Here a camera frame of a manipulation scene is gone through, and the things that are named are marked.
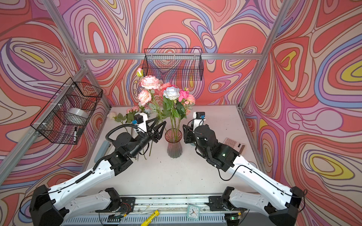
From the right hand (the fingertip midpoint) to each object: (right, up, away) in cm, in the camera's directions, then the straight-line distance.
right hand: (187, 129), depth 68 cm
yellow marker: (-16, -42, +2) cm, 45 cm away
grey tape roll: (-57, +9, +5) cm, 58 cm away
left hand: (-11, +4, -4) cm, 13 cm away
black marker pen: (-58, -3, +4) cm, 58 cm away
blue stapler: (-54, -15, +21) cm, 60 cm away
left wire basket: (-61, +7, +2) cm, 62 cm away
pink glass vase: (-7, -5, +13) cm, 16 cm away
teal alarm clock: (+3, -42, +1) cm, 42 cm away
